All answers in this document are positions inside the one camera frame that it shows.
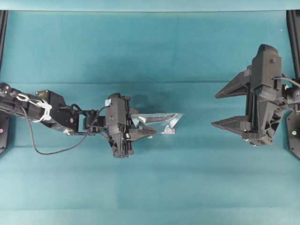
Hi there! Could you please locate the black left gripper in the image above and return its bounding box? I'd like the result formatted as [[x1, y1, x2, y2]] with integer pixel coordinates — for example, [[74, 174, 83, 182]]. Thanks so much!
[[105, 93, 158, 158]]

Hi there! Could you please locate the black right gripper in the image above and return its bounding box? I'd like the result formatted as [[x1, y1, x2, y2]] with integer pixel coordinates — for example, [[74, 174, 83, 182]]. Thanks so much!
[[211, 44, 283, 146]]

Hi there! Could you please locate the silver zip bag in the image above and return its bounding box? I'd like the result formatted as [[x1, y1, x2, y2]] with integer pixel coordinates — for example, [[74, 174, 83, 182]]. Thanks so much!
[[130, 112, 184, 135]]

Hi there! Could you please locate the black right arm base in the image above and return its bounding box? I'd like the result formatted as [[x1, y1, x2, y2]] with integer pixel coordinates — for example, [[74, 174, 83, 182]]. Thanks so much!
[[285, 111, 300, 159]]

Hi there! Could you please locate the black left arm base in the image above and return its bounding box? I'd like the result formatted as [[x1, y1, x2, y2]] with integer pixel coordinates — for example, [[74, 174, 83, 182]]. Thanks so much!
[[0, 112, 11, 153]]

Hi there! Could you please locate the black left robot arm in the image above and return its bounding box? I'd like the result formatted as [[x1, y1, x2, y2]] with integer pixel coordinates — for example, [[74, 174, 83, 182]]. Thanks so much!
[[0, 82, 158, 158]]

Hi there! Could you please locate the teal table cloth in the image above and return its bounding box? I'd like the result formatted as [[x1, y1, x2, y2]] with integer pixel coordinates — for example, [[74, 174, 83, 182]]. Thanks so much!
[[0, 11, 300, 225]]

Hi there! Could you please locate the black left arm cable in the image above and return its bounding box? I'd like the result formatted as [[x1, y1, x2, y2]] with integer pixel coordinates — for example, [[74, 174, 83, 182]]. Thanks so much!
[[20, 105, 111, 155]]

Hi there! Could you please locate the black left frame rail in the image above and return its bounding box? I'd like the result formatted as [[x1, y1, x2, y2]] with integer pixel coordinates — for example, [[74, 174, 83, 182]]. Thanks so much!
[[0, 10, 9, 66]]

